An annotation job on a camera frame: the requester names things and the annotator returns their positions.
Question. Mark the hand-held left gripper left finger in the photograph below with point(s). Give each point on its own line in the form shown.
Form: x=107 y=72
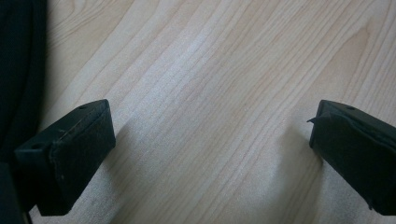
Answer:
x=71 y=161

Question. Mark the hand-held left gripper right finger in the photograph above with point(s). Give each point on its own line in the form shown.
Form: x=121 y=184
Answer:
x=358 y=155

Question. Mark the dark cloth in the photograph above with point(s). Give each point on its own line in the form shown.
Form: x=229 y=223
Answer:
x=18 y=77

